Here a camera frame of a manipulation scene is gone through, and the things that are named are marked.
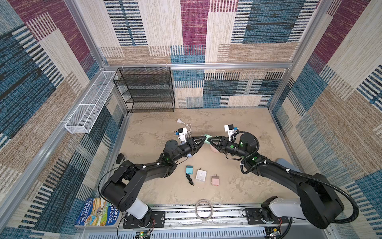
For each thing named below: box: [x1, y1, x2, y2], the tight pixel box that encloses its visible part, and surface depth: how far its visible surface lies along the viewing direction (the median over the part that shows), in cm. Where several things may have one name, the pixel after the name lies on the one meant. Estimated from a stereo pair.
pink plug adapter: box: [211, 173, 220, 186], surface depth 85 cm
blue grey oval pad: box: [274, 157, 302, 173], surface depth 93 cm
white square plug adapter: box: [195, 169, 207, 183], surface depth 87 cm
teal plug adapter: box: [185, 165, 194, 175], surface depth 89 cm
